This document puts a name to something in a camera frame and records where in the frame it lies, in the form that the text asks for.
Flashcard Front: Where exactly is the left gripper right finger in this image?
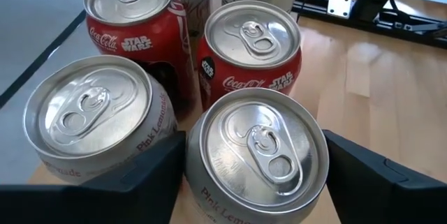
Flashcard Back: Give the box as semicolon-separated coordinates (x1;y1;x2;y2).
321;128;447;224

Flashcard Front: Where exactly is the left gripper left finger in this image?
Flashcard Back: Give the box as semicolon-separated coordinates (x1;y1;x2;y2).
0;130;188;224

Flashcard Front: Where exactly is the pink Spindrift lemonade can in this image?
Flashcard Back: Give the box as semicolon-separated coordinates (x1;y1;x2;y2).
184;87;331;224
22;54;179;186

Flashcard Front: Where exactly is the red Coca-Cola Star Wars can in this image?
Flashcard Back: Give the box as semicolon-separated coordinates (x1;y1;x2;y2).
196;0;303;112
82;0;197;115

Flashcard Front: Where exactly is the black aluminium table frame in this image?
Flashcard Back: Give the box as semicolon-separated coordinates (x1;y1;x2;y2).
292;0;447;50

